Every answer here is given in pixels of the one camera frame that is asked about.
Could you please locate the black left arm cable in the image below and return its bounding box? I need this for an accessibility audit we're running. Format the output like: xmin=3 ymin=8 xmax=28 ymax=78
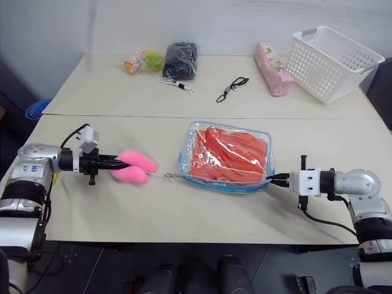
xmin=59 ymin=122 xmax=91 ymax=148

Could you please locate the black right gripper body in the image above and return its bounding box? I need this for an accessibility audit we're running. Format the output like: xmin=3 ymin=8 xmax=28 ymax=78
xmin=286 ymin=154 xmax=309 ymax=211

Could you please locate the blue plastic stool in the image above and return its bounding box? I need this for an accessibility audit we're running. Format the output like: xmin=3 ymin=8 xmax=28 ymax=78
xmin=24 ymin=98 xmax=53 ymax=119

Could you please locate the white plastic lattice basket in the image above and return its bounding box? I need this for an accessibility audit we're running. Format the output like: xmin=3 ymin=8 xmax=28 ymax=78
xmin=285 ymin=25 xmax=386 ymax=105

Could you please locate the bagged yellow green toy fruit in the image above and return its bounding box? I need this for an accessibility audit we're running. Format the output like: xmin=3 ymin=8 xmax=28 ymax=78
xmin=116 ymin=48 xmax=165 ymax=75

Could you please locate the white strap with metal clip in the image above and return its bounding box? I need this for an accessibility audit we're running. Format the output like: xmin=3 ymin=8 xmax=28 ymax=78
xmin=158 ymin=77 xmax=197 ymax=97

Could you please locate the black cloth in plastic bag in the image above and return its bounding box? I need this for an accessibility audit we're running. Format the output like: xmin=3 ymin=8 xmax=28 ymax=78
xmin=161 ymin=40 xmax=200 ymax=82

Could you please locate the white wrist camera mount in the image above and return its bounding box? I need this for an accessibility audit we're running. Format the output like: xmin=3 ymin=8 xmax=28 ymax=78
xmin=72 ymin=126 xmax=101 ymax=154
xmin=288 ymin=167 xmax=323 ymax=197

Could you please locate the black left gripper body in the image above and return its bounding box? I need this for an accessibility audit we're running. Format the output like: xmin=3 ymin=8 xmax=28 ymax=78
xmin=73 ymin=149 xmax=102 ymax=186

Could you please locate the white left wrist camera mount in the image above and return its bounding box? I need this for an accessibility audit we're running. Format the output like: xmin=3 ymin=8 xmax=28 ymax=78
xmin=72 ymin=126 xmax=101 ymax=154

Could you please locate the orange cloth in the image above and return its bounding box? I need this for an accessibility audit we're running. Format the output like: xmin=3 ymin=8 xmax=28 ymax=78
xmin=187 ymin=126 xmax=270 ymax=185

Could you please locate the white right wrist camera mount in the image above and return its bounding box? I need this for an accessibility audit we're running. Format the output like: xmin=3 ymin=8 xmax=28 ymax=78
xmin=288 ymin=167 xmax=323 ymax=197

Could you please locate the black strap with loop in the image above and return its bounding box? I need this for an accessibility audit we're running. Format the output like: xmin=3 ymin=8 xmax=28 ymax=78
xmin=216 ymin=76 xmax=250 ymax=104

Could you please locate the pink fluffy zipper pull charm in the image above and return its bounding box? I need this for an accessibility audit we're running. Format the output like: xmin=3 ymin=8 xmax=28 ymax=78
xmin=110 ymin=149 xmax=178 ymax=186

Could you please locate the clear plastic pouch blue trim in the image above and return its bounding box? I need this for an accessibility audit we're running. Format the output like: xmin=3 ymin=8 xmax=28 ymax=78
xmin=178 ymin=120 xmax=276 ymax=195

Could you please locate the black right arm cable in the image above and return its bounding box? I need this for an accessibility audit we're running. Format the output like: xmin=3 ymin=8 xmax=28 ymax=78
xmin=301 ymin=195 xmax=360 ymax=237

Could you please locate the pink floral tissue pack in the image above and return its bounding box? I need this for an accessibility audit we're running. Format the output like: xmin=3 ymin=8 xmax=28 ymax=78
xmin=254 ymin=41 xmax=295 ymax=99

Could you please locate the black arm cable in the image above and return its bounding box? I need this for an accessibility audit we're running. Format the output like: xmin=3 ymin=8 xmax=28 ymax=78
xmin=59 ymin=122 xmax=91 ymax=148
xmin=301 ymin=195 xmax=360 ymax=237

